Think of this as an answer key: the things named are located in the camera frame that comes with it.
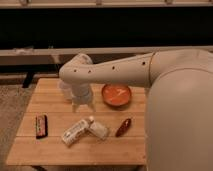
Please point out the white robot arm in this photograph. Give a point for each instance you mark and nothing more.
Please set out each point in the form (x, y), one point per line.
(179, 106)

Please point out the dark red snack packet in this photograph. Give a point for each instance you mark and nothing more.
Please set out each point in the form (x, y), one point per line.
(123, 128)

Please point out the white plastic bottle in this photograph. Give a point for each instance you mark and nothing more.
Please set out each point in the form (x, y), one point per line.
(73, 133)

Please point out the orange ceramic bowl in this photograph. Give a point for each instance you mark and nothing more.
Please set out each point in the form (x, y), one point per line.
(116, 95)

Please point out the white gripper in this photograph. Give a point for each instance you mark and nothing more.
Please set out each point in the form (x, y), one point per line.
(81, 93)

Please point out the white crumpled packet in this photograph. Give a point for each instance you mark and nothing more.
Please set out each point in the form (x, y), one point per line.
(99, 130)

